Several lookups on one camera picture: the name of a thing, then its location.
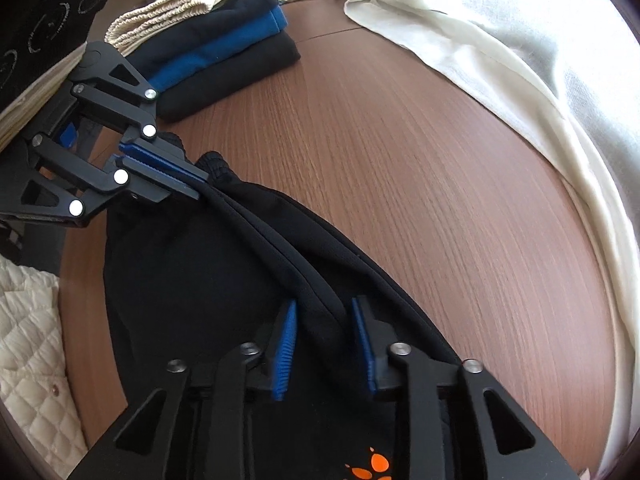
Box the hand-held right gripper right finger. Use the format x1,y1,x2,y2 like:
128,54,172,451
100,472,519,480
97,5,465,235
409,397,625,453
351,295,581,480

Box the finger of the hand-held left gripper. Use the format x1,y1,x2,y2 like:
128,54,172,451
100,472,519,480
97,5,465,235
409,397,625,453
67,41,209,183
0,132,208,229

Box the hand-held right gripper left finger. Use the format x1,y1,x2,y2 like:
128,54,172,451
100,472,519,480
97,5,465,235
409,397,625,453
67,297,301,480

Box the black pants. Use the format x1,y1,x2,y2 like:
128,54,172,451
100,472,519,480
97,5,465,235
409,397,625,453
102,132,463,480

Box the folded cream pants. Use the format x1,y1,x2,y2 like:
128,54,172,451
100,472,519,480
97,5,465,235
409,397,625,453
105,0,298,56

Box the cream ribbed cloth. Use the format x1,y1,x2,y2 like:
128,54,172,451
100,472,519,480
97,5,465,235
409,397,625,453
0,42,88,148

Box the black circle-print cloth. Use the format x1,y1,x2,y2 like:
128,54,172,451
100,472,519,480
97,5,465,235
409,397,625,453
0,0,126,116

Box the folded black garment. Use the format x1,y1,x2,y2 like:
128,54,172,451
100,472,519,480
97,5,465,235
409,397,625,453
157,32,301,123

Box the folded blue garment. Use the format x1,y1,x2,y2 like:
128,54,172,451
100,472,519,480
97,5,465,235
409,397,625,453
147,5,288,93

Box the folded navy garment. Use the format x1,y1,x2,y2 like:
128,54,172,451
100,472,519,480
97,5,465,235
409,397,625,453
122,0,281,78

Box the white quilted jacket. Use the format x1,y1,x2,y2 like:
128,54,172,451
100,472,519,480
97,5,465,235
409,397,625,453
0,255,88,478

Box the white sheer curtain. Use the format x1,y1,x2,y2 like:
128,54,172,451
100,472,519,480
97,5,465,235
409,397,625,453
300,0,640,476

